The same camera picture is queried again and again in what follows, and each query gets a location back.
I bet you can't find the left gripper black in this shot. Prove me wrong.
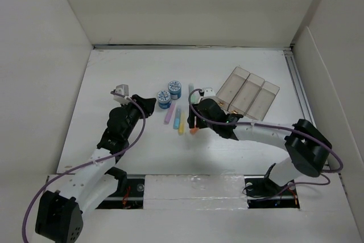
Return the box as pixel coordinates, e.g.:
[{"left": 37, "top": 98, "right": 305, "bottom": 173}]
[{"left": 119, "top": 94, "right": 155, "bottom": 139}]

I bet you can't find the yellow highlighter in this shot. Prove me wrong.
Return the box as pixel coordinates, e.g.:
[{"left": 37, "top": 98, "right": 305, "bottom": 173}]
[{"left": 177, "top": 110, "right": 185, "bottom": 135}]

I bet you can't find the blue highlighter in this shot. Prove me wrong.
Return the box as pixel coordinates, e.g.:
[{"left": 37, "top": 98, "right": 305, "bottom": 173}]
[{"left": 173, "top": 107, "right": 181, "bottom": 130}]

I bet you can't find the blue jar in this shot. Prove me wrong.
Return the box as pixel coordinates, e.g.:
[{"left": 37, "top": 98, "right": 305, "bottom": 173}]
[
  {"left": 168, "top": 80, "right": 181, "bottom": 100},
  {"left": 157, "top": 90, "right": 171, "bottom": 109}
]

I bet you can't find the purple highlighter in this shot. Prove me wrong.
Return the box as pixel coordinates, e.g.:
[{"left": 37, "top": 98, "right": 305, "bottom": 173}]
[{"left": 164, "top": 102, "right": 176, "bottom": 125}]

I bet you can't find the green highlighter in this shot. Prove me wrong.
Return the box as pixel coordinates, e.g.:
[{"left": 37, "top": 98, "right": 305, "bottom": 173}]
[{"left": 188, "top": 83, "right": 196, "bottom": 104}]

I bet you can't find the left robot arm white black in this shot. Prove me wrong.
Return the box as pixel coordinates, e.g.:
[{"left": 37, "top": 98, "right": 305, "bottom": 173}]
[{"left": 35, "top": 92, "right": 156, "bottom": 242}]

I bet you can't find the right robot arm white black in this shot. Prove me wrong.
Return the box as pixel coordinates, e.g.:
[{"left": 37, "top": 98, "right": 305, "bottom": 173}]
[{"left": 188, "top": 98, "right": 332, "bottom": 194}]

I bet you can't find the clear three-compartment organizer tray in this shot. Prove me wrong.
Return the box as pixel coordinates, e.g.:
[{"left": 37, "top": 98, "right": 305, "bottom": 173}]
[{"left": 214, "top": 67, "right": 280, "bottom": 121}]

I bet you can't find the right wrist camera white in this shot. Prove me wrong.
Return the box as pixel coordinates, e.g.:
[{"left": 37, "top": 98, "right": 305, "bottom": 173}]
[{"left": 198, "top": 87, "right": 216, "bottom": 102}]

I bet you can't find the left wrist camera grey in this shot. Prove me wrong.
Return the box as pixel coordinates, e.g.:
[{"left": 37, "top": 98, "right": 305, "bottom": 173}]
[{"left": 113, "top": 84, "right": 129, "bottom": 105}]

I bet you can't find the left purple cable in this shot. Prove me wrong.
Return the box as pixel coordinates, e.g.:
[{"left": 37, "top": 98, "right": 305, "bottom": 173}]
[{"left": 22, "top": 90, "right": 147, "bottom": 241}]

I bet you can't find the aluminium rail back edge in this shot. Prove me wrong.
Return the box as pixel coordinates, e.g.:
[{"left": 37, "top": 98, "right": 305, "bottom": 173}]
[{"left": 93, "top": 44, "right": 292, "bottom": 51}]

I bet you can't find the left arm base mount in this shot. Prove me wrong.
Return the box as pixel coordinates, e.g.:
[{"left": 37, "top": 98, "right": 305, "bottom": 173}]
[{"left": 97, "top": 167, "right": 145, "bottom": 209}]

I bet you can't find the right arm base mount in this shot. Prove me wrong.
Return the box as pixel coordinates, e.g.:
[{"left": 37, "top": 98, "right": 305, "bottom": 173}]
[{"left": 242, "top": 177, "right": 300, "bottom": 209}]

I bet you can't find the aluminium rail right side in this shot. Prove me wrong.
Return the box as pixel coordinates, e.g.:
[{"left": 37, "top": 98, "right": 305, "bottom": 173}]
[{"left": 284, "top": 49, "right": 330, "bottom": 172}]

